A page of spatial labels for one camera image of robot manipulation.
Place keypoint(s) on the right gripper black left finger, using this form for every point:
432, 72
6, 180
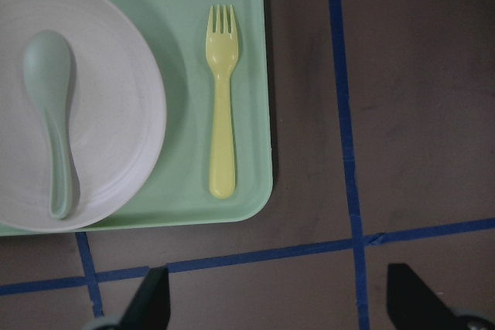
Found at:
150, 308

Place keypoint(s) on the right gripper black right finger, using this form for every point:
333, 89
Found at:
411, 304

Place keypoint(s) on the yellow plastic fork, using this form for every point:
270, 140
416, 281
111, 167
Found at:
222, 53

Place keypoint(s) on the grey-green plastic spoon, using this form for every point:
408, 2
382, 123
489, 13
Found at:
48, 73

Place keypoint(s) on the light green plastic tray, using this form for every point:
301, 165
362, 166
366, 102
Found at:
177, 191

